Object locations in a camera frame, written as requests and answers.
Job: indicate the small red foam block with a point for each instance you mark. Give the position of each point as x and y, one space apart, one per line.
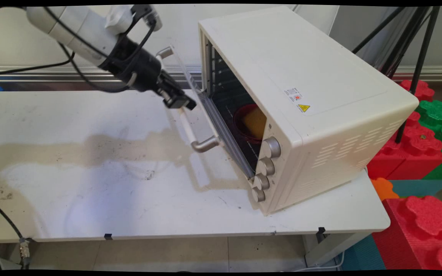
422 90

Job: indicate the orange foam block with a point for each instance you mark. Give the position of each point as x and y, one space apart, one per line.
384 188

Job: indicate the black table clip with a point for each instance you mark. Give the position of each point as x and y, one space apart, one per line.
108 236
321 231

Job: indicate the teal foam block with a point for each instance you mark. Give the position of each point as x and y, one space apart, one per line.
363 257

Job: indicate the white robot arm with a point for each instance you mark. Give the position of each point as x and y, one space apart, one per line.
75 28

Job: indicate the round oven knob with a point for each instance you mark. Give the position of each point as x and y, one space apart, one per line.
266 166
258 194
272 147
261 182

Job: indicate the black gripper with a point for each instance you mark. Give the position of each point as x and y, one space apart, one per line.
136 65

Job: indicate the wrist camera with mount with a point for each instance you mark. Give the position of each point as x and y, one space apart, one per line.
119 17

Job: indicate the cream toaster oven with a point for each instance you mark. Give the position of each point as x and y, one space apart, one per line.
320 57

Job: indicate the red bowl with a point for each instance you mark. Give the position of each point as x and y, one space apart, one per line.
238 124

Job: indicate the white table leg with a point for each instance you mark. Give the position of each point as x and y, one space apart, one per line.
332 247

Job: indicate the large red foam block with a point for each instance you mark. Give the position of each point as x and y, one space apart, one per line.
420 230

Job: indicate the black tripod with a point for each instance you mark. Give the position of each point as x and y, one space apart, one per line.
420 57

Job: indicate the green foam block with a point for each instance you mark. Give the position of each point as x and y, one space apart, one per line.
437 115

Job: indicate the yellow food piece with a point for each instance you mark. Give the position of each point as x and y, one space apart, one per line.
255 122

